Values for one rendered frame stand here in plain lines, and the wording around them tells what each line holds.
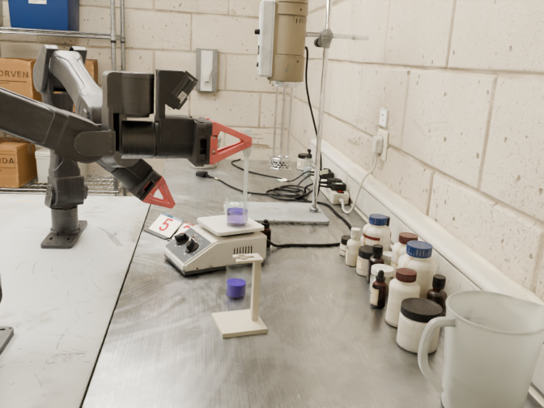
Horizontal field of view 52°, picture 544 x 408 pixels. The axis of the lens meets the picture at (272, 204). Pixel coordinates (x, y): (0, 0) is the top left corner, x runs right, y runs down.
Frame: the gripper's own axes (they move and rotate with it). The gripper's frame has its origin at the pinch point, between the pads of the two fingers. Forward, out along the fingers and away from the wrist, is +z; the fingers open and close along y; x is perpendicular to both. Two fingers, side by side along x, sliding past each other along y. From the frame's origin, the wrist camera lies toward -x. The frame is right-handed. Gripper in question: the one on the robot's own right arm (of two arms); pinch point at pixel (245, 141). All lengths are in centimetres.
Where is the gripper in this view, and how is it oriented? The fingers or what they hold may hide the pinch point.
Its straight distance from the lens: 90.9
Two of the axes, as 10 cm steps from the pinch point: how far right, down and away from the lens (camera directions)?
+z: 9.4, -0.2, 3.4
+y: -3.3, -2.6, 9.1
